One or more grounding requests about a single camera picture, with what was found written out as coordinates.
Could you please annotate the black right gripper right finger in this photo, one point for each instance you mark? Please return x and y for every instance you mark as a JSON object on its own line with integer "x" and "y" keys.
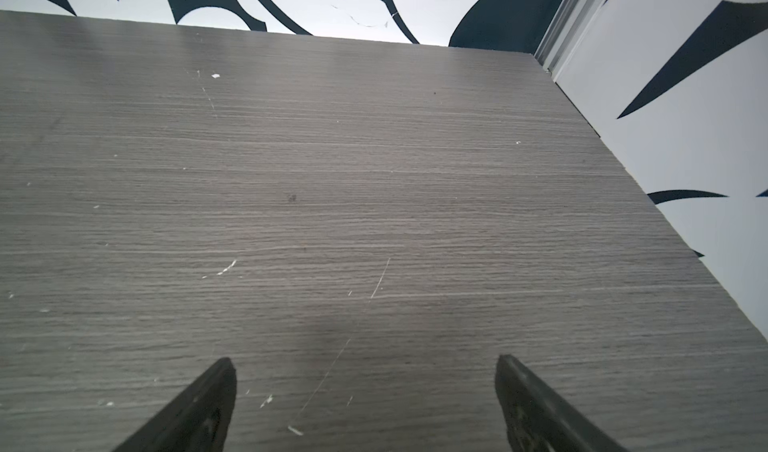
{"x": 538, "y": 419}

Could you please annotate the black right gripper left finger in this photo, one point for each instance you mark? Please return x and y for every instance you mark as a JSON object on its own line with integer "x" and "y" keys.
{"x": 197, "y": 419}

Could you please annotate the aluminium frame corner post right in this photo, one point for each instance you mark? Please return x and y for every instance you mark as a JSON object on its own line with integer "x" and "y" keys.
{"x": 564, "y": 34}

